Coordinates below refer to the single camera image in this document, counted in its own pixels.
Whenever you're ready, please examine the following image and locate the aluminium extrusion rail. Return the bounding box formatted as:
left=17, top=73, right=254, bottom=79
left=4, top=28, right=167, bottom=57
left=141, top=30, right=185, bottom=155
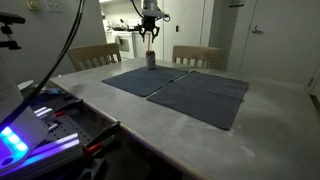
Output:
left=0, top=133, right=83, bottom=180

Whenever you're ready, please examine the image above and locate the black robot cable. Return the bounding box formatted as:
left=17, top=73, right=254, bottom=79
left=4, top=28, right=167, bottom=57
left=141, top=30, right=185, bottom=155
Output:
left=0, top=0, right=86, bottom=129

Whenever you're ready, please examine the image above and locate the left wooden chair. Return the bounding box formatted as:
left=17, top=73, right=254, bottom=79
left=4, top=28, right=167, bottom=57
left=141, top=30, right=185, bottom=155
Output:
left=67, top=43, right=122, bottom=71

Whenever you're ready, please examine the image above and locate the black orange-handled clamp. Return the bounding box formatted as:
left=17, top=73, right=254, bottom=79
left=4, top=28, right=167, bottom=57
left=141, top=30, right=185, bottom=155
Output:
left=82, top=122, right=120, bottom=156

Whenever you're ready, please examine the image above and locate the white kitchen stove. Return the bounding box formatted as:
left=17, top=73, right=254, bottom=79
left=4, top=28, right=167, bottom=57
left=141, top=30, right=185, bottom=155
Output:
left=112, top=31, right=135, bottom=59

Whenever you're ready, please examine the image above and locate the dark grey right placemat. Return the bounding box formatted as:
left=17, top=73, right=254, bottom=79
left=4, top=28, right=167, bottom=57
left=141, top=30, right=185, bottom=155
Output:
left=147, top=71, right=249, bottom=130

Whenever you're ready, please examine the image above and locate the black camera on mount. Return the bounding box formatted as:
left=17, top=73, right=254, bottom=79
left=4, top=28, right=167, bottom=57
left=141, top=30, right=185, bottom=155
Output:
left=0, top=12, right=25, bottom=50

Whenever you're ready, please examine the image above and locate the red drinking straw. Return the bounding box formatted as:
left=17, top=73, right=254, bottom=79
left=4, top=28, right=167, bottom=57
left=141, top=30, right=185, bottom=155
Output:
left=147, top=33, right=151, bottom=51

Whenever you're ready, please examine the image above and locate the right wooden chair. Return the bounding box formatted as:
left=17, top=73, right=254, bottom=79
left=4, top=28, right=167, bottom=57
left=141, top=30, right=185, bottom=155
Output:
left=172, top=45, right=225, bottom=70

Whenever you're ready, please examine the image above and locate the dark blue left placemat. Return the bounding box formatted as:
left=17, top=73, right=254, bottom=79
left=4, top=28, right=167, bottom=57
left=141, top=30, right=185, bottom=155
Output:
left=103, top=66, right=187, bottom=97

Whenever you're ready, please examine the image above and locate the wooden chair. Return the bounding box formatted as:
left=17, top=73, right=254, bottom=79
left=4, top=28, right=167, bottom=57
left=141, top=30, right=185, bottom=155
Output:
left=172, top=45, right=225, bottom=70
left=67, top=43, right=122, bottom=71

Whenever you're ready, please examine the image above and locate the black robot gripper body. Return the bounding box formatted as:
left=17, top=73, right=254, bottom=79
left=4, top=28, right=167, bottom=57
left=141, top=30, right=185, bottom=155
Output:
left=142, top=16, right=156, bottom=29

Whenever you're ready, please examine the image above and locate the black perforated mounting board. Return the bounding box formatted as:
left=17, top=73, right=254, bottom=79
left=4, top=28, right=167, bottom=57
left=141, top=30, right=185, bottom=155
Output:
left=44, top=115, right=92, bottom=144

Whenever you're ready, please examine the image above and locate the silver and red soda can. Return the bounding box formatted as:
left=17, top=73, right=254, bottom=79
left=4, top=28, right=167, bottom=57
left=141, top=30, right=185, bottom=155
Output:
left=146, top=51, right=156, bottom=70

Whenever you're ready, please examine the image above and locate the grey door with handle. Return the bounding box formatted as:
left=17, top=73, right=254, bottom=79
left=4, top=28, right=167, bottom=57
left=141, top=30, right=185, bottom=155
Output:
left=240, top=0, right=320, bottom=86

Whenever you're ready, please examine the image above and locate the white wall switch plate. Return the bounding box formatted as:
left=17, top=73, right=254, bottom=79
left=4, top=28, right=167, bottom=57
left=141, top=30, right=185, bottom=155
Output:
left=46, top=0, right=62, bottom=13

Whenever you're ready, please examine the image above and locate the white robot base with LEDs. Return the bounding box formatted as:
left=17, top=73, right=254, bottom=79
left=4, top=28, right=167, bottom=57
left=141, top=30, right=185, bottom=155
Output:
left=0, top=63, right=48, bottom=174

